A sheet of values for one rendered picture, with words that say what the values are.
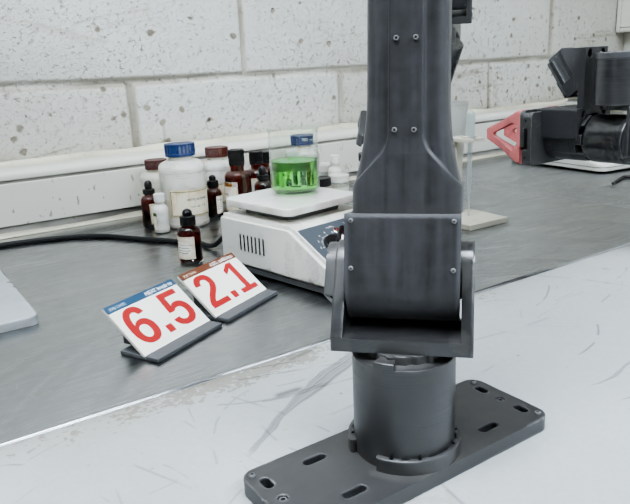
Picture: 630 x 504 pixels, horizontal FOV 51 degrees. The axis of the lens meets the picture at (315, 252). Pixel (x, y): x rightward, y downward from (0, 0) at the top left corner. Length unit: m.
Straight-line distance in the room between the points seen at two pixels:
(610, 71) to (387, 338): 0.52
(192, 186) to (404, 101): 0.70
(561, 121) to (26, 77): 0.79
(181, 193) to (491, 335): 0.58
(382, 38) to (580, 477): 0.28
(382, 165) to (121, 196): 0.82
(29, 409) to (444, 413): 0.31
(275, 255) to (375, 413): 0.39
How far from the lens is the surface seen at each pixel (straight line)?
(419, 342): 0.39
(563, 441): 0.48
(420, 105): 0.38
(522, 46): 1.81
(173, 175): 1.04
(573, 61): 0.87
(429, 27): 0.39
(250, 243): 0.79
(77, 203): 1.15
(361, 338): 0.39
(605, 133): 0.84
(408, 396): 0.39
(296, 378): 0.54
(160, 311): 0.64
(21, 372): 0.63
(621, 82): 0.83
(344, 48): 1.43
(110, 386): 0.57
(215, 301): 0.68
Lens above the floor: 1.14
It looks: 16 degrees down
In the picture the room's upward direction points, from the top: 3 degrees counter-clockwise
